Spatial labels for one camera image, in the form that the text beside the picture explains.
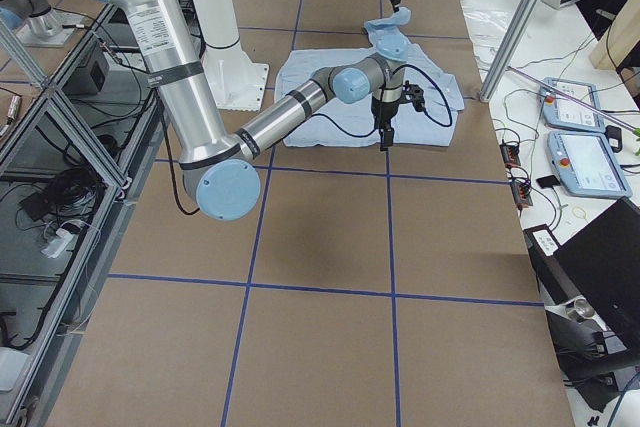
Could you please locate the light blue button shirt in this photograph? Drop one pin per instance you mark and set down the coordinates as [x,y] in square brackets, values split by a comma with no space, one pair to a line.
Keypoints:
[430,103]

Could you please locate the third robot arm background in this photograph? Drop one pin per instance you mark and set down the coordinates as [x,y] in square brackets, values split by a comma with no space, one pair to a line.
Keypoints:
[37,24]

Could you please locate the orange circuit board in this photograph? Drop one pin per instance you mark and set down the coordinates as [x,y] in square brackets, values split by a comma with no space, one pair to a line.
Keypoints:
[510,155]

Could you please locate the reach grabber stick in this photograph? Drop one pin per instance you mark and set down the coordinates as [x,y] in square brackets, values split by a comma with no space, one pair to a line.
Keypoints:
[560,93]

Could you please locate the lower blue teach pendant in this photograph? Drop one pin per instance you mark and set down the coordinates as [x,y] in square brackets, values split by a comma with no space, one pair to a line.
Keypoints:
[586,166]

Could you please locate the black monitor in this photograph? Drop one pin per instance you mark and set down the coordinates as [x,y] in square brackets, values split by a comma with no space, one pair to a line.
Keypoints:
[600,263]

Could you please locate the white power strip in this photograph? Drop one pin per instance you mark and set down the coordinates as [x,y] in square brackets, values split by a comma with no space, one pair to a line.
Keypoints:
[58,243]

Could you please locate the aluminium frame post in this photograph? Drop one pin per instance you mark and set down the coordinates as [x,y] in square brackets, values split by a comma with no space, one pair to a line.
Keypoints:
[507,48]

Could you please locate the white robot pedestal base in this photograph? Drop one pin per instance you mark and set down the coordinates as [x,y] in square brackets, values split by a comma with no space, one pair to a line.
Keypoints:
[237,83]

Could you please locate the aluminium frame rack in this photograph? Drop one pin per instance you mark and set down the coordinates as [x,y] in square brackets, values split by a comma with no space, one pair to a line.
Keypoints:
[77,159]

